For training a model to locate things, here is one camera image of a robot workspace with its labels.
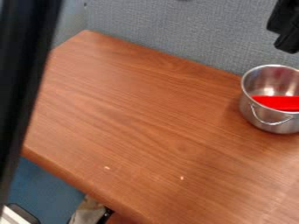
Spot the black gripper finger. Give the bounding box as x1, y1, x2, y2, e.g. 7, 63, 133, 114
276, 27, 299, 54
266, 0, 299, 34

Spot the metal pot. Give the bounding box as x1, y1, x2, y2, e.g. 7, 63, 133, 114
240, 65, 299, 134

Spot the red plastic block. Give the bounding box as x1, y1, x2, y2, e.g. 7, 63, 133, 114
253, 95, 299, 112

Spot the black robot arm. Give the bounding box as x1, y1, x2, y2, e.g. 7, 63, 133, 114
0, 0, 299, 209

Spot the white object at corner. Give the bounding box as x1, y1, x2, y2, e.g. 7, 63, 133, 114
0, 206, 31, 224

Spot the crumpled beige cloth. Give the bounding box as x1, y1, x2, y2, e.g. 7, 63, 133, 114
69, 195, 107, 224

